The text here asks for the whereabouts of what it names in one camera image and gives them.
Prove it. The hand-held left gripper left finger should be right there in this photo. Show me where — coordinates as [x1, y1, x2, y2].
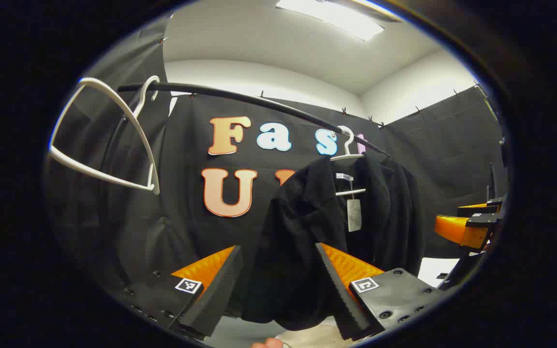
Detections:
[113, 245, 244, 342]

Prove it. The black backdrop cloth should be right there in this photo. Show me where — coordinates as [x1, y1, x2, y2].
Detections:
[46, 14, 509, 310]

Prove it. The black knit cardigan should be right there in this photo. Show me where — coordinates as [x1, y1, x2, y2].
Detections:
[241, 154, 425, 332]

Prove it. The white plastic clothes hanger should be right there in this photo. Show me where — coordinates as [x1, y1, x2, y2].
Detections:
[329, 125, 367, 198]
[48, 75, 161, 196]

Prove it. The row of backdrop clips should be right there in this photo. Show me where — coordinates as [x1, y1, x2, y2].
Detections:
[160, 36, 482, 127]

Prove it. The white paper hang tag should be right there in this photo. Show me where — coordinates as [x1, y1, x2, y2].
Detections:
[346, 198, 362, 232]

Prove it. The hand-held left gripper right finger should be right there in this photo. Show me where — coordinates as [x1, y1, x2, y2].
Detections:
[314, 242, 447, 342]

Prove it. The ceiling light panel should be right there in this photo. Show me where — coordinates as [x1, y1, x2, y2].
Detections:
[275, 0, 385, 42]

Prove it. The black metal bar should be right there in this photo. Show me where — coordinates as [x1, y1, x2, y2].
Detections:
[437, 250, 483, 291]

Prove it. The black clothes rack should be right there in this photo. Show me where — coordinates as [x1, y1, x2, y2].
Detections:
[117, 81, 393, 158]

